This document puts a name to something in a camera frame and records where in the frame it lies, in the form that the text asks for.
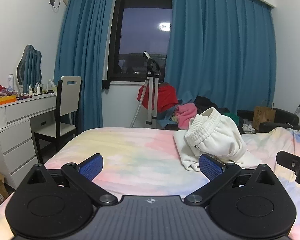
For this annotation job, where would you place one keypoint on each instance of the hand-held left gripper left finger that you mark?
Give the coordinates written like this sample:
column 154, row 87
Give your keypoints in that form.
column 91, row 167

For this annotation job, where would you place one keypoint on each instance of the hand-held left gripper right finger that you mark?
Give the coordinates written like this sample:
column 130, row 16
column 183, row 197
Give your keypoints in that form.
column 211, row 167

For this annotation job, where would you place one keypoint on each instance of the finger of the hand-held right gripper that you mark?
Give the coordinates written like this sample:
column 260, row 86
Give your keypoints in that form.
column 287, row 160

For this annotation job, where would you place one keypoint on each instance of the white sweatpants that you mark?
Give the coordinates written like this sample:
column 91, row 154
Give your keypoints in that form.
column 215, row 140

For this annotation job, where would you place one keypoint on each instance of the black clothes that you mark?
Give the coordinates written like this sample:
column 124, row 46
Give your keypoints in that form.
column 205, row 102

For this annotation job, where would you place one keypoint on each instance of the black sofa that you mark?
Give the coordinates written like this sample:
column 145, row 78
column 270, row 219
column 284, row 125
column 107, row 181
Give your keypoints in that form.
column 285, row 116

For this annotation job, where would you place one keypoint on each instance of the brown paper bag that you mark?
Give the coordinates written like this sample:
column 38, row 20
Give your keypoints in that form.
column 263, row 116

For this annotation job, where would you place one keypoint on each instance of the pastel tie-dye blanket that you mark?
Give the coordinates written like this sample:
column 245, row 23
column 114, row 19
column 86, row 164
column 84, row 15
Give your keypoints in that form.
column 140, row 155

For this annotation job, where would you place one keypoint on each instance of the white cloth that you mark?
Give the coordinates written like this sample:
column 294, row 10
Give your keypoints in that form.
column 248, row 128

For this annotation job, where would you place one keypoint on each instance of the green garment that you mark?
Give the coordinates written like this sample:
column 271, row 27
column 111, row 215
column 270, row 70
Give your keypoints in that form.
column 232, row 116

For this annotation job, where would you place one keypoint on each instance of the pink garment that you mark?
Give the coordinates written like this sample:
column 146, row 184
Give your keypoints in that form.
column 186, row 115

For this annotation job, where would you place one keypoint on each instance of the white and black chair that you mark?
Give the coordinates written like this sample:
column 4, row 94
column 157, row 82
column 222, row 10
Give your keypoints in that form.
column 67, row 97

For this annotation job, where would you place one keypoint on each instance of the red garment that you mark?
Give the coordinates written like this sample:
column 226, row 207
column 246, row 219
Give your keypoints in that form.
column 165, row 97

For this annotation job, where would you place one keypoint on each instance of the black curtain holder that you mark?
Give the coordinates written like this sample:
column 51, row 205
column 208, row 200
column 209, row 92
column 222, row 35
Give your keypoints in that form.
column 105, row 84

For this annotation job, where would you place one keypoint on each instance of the white dressing table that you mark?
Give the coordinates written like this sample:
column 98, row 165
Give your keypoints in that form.
column 15, row 130

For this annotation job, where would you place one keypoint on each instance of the garment steamer stand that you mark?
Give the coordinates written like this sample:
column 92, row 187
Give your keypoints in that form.
column 151, row 97

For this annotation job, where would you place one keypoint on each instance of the orange tray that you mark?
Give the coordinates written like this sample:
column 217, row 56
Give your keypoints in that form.
column 2, row 101

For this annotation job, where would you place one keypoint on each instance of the white spray can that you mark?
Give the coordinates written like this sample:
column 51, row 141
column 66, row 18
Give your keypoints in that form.
column 10, row 82

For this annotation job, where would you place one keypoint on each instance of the wavy vanity mirror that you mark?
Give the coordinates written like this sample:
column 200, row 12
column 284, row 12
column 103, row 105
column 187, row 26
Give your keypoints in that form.
column 30, row 65

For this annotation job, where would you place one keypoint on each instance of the blue curtain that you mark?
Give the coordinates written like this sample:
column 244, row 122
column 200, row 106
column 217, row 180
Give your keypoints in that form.
column 227, row 42
column 82, row 42

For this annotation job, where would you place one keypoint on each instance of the dark framed window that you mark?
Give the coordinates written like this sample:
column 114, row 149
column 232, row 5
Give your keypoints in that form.
column 140, row 35

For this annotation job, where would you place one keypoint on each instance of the black wall socket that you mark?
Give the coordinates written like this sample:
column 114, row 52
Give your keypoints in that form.
column 52, row 1

